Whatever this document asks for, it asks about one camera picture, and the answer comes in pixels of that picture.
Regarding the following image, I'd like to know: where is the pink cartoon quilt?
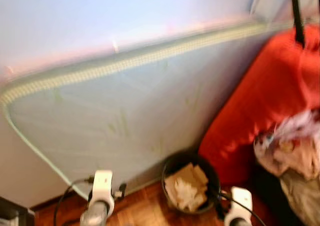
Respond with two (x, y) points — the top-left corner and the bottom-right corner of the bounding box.
(253, 110), (320, 179)

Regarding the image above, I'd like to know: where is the dark cabinet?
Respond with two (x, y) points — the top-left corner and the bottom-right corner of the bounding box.
(0, 196), (36, 226)

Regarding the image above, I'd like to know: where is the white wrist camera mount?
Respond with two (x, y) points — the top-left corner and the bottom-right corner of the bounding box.
(229, 187), (253, 224)
(90, 170), (115, 207)

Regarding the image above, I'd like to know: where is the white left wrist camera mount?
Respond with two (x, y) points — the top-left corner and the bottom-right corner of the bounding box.
(90, 170), (115, 207)

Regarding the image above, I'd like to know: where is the bed with grey floral sheet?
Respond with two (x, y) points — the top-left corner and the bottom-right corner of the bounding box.
(277, 168), (320, 226)

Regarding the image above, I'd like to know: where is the crumpled white paper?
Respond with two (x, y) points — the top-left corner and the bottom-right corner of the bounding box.
(172, 178), (207, 212)

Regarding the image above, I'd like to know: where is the brown cardboard piece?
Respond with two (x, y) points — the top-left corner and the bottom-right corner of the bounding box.
(165, 163), (209, 202)

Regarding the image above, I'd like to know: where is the black waste bin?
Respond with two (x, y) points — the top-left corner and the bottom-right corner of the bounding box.
(161, 152), (222, 216)

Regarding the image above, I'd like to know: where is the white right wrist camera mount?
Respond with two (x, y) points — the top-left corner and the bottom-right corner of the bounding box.
(229, 187), (253, 224)

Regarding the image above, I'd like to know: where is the red folded mattress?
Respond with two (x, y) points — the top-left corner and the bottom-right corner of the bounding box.
(198, 23), (320, 187)

